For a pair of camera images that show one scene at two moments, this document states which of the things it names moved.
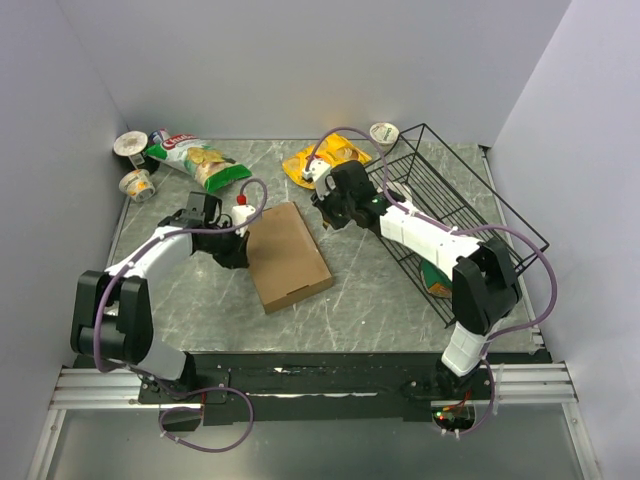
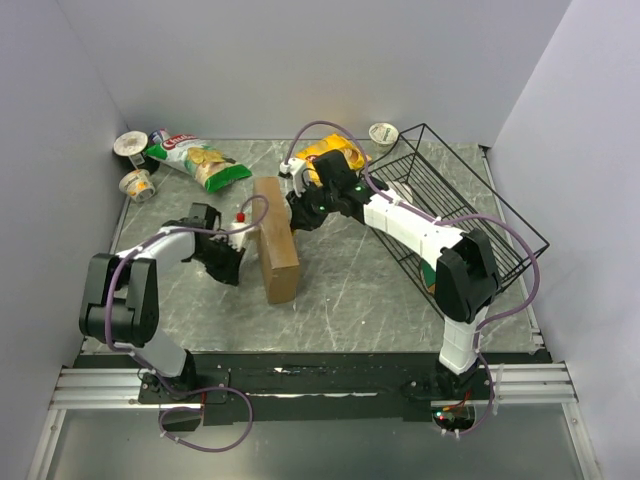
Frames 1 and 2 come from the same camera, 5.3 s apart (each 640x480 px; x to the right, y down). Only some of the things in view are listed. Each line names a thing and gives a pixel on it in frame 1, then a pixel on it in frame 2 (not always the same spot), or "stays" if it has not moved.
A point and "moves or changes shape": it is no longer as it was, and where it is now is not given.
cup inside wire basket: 400,189 stays
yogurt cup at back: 384,134 stays
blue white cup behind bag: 158,136 stays
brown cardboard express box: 285,262 moves or changes shape
